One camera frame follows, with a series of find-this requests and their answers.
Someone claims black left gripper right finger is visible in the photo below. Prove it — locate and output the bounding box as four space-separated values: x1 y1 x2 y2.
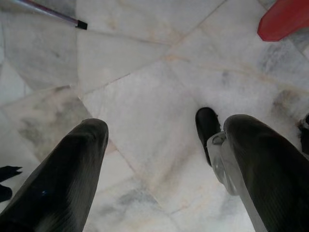
223 114 309 232

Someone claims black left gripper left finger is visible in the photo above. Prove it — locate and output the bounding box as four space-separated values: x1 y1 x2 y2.
0 117 109 232

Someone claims black robot left foot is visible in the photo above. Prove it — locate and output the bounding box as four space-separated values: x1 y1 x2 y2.
195 107 222 167

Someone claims red plastic stool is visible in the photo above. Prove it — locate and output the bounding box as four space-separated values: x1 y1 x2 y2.
257 0 309 42

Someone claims silver metal clothes rack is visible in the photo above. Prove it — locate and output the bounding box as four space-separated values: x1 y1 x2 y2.
14 0 88 30

